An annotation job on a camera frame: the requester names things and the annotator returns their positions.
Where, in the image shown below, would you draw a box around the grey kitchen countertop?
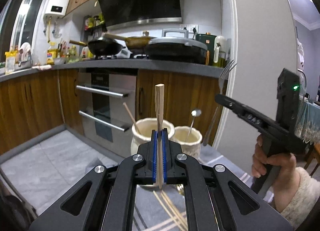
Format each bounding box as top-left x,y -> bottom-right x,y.
0,58 -> 226,82

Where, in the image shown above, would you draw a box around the golden pan with lid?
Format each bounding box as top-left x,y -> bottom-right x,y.
103,33 -> 155,53

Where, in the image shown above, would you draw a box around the right hand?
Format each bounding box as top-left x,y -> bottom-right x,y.
252,135 -> 300,213

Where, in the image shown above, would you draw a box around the fluffy white sleeve forearm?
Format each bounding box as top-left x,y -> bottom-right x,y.
281,167 -> 320,230

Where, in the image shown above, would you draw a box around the gold fork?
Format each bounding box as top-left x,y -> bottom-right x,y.
176,184 -> 184,196

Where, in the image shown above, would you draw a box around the wooden chopstick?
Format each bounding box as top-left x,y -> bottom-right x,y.
155,83 -> 164,189
152,190 -> 186,231
123,102 -> 140,134
159,189 -> 188,229

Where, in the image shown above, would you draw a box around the silver spoon in holder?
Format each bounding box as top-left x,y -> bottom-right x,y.
186,108 -> 202,139

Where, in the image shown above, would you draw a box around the built-in steel oven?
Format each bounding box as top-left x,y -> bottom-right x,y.
75,68 -> 138,157

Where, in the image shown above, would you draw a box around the blue plaid tablecloth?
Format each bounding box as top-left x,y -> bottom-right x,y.
85,143 -> 276,231

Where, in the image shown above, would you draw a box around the white floral ceramic utensil holder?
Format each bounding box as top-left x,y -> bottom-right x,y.
130,117 -> 203,161

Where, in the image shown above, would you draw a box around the green kettle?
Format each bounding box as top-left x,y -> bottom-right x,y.
195,33 -> 216,66

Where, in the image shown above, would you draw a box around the black wok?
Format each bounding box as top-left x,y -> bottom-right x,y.
69,36 -> 124,57

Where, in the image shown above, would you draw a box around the white water heater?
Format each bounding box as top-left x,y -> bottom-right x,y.
44,0 -> 69,18

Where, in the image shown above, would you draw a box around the white refrigerator side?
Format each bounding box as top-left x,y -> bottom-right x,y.
212,0 -> 304,176

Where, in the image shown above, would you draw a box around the wooden kitchen cabinets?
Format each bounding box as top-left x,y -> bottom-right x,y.
1,69 -> 221,153

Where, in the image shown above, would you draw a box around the kitchen window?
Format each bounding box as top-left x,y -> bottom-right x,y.
1,0 -> 43,62

